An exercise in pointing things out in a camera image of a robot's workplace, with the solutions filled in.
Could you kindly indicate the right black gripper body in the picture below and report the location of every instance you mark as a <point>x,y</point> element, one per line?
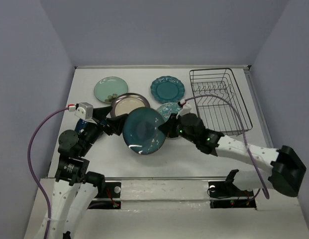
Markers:
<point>179,130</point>

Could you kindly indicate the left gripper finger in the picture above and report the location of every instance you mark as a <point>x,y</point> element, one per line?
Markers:
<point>116,124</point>
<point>101,113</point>

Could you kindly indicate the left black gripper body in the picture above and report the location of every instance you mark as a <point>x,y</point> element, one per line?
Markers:
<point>92,131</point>

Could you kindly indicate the red and teal floral plate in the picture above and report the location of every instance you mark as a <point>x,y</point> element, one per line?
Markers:
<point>166,109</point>

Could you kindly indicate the dark teal speckled plate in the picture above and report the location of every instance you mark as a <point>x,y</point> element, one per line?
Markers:
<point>141,133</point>

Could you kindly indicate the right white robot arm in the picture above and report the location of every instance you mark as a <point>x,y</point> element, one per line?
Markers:
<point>279,169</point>

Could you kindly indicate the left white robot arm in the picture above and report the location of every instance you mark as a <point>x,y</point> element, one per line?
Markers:
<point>74,186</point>

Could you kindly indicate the navy blue leaf-shaped dish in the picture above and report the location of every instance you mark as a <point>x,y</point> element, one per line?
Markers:
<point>80,125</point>

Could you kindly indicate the cream plate with metallic rim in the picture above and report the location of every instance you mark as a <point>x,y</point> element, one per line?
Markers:
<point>126,103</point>

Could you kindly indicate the light green round plate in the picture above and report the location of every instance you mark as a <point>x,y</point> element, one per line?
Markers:
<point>109,88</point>

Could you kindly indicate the teal scalloped edge plate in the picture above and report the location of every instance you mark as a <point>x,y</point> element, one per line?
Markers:
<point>167,89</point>

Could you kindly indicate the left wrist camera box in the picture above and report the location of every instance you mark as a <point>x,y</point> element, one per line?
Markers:
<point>84,111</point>

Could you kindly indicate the black wire dish rack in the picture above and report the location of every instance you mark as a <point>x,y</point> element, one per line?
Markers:
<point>219,101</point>

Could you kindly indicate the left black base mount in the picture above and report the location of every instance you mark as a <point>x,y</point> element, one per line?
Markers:
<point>109,198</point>

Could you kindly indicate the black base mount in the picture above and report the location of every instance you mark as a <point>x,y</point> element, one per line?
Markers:
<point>225,195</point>
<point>109,198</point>

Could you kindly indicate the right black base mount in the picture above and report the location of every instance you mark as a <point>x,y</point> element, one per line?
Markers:
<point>225,195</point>

